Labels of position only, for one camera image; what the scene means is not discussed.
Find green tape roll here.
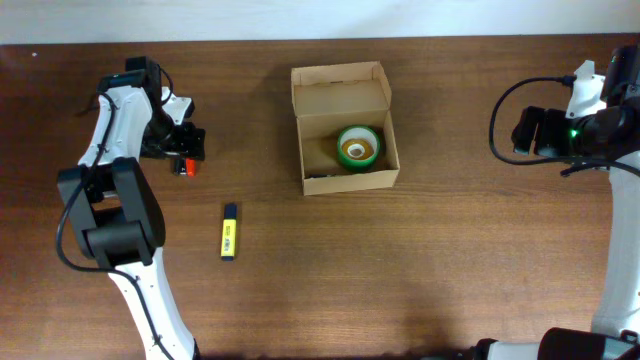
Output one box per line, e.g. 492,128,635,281
337,126,381,173

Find orange and grey battery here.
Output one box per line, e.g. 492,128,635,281
173,158,197,177

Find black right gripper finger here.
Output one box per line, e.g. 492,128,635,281
511,106,544,154
534,109,570,157

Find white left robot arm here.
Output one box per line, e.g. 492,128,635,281
57,56,400,359

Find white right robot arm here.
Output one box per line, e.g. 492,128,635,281
465,45,639,360

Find yellow highlighter pen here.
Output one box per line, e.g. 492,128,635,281
220,203,237,261

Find open cardboard box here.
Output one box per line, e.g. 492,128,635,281
291,62,400,196

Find yellow tape roll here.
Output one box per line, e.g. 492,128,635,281
341,138,375,161

